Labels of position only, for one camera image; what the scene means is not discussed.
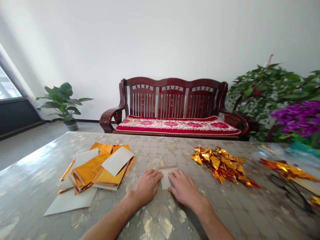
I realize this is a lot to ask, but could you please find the red wooden bench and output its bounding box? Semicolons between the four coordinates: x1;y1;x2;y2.
99;77;249;140

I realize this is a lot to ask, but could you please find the clear plastic bag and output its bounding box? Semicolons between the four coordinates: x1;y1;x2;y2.
256;142;320;163

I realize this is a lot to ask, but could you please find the small potted green plant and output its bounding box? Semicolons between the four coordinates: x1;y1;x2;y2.
36;82;94;132

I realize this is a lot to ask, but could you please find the gold foil folded bundle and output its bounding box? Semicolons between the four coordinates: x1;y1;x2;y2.
259;157;320;183

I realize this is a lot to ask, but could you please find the large white paper sheet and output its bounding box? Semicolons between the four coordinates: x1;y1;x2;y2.
43;186;98;217

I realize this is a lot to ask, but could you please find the person's right hand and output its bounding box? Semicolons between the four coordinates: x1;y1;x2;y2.
168;169;202;208

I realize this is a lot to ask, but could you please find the person's left hand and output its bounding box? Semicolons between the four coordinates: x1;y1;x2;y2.
132;169;164;201

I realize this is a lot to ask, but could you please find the red floral seat cushion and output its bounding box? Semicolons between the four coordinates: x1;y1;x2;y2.
115;115;242;135

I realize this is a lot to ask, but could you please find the pile of gold foil sheets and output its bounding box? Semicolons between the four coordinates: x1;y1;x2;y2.
57;142;136;195

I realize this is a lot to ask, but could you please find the black cable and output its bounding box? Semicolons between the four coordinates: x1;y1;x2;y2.
269;173;316;215

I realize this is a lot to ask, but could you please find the purple flower plant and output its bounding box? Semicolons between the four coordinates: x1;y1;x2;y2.
269;100;320;138

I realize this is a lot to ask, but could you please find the pile of folded gold ingots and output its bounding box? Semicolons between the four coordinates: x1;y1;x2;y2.
191;146;262;188

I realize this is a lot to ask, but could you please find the large green leafy plant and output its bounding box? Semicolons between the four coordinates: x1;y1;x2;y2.
227;54;320;143

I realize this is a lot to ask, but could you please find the window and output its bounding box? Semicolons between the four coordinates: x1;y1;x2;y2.
0;42;28;100

